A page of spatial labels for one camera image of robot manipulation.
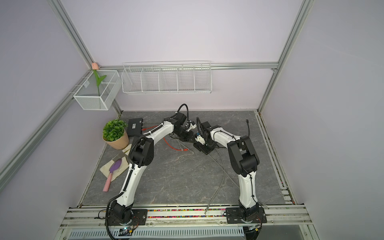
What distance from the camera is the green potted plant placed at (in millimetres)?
907

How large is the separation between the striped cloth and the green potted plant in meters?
0.06

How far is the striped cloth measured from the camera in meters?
0.90
